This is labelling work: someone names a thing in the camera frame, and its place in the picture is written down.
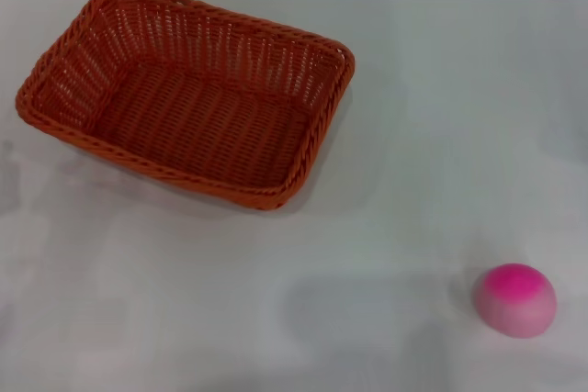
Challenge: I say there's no pink peach toy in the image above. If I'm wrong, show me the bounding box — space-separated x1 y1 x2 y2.
471 263 559 341

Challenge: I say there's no orange woven plastic basket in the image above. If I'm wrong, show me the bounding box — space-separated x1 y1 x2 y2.
13 0 356 212

